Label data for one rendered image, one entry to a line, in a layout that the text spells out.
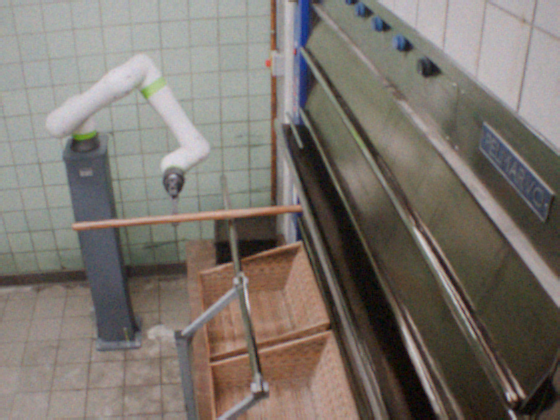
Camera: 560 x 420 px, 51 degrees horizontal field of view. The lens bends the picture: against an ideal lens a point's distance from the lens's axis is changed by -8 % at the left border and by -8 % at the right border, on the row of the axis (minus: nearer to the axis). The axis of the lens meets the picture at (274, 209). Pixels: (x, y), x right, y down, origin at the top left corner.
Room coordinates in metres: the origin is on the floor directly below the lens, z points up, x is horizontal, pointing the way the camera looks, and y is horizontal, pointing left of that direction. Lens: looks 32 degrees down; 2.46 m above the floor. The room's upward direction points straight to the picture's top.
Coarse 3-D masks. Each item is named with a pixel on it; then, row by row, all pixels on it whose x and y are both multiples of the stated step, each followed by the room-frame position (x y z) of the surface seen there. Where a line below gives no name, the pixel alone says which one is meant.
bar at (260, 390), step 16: (224, 176) 2.33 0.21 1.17; (224, 192) 2.20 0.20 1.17; (224, 208) 2.09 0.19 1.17; (240, 272) 1.68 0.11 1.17; (240, 288) 1.59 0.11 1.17; (224, 304) 1.62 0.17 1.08; (240, 304) 1.52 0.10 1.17; (208, 320) 1.61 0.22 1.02; (176, 336) 1.59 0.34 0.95; (192, 336) 1.61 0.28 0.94; (176, 352) 1.58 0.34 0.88; (256, 352) 1.30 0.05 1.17; (256, 368) 1.23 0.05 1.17; (256, 384) 1.17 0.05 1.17; (192, 400) 1.59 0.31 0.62; (256, 400) 1.15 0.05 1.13; (192, 416) 1.59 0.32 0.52; (224, 416) 1.15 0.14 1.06
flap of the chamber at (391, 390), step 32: (288, 128) 2.31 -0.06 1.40; (288, 160) 2.02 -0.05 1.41; (320, 160) 2.05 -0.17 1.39; (320, 192) 1.81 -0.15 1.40; (320, 256) 1.46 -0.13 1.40; (352, 256) 1.46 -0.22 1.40; (352, 288) 1.30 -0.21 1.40; (384, 320) 1.18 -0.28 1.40; (384, 352) 1.06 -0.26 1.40; (384, 384) 0.95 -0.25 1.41; (416, 384) 0.96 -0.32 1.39; (416, 416) 0.86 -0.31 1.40
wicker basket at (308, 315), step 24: (264, 264) 2.29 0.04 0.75; (288, 264) 2.31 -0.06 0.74; (264, 288) 2.29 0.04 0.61; (288, 288) 2.27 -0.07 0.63; (312, 288) 2.03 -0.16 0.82; (240, 312) 2.14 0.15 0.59; (264, 312) 2.15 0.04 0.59; (288, 312) 2.15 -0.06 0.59; (312, 312) 1.94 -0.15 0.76; (216, 336) 1.98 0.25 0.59; (240, 336) 1.99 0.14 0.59; (264, 336) 1.99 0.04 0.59; (288, 336) 1.76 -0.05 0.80; (216, 360) 1.72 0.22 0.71; (288, 360) 1.77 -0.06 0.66
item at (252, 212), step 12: (156, 216) 1.97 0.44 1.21; (168, 216) 1.97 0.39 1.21; (180, 216) 1.97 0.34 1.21; (192, 216) 1.97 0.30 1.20; (204, 216) 1.98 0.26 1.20; (216, 216) 1.98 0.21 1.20; (228, 216) 1.99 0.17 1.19; (240, 216) 2.00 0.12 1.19; (252, 216) 2.00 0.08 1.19; (84, 228) 1.91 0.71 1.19; (96, 228) 1.92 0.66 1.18; (108, 228) 1.93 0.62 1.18
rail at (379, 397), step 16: (288, 144) 2.11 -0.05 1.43; (304, 192) 1.76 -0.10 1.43; (320, 224) 1.58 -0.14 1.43; (320, 240) 1.49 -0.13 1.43; (336, 272) 1.34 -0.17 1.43; (336, 288) 1.28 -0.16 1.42; (352, 320) 1.15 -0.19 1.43; (352, 336) 1.10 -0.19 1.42; (368, 352) 1.04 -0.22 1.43; (368, 368) 0.98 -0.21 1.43; (384, 400) 0.88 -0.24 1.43; (384, 416) 0.84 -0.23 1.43
